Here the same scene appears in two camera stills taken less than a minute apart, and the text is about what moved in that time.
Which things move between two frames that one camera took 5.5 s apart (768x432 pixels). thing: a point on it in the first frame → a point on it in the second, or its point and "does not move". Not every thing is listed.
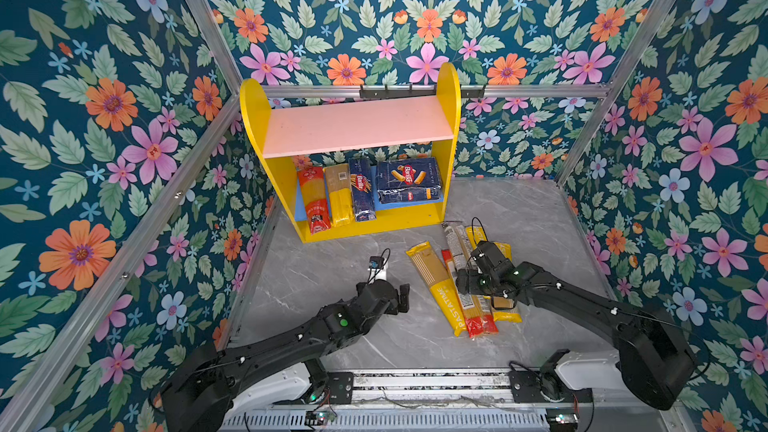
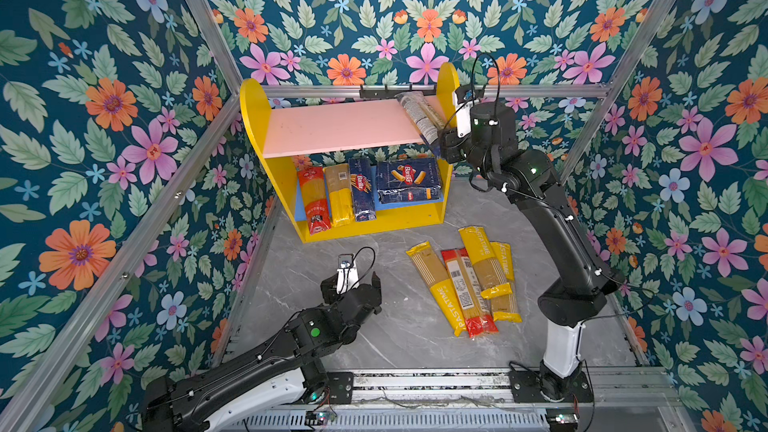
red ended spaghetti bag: x=476 y=310 does not move
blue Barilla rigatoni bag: x=408 y=180 does not move
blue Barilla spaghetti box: x=362 y=189 does not move
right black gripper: x=470 y=276 → x=449 y=142
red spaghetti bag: x=316 y=199 does not move
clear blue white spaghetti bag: x=460 y=244 → x=424 y=115
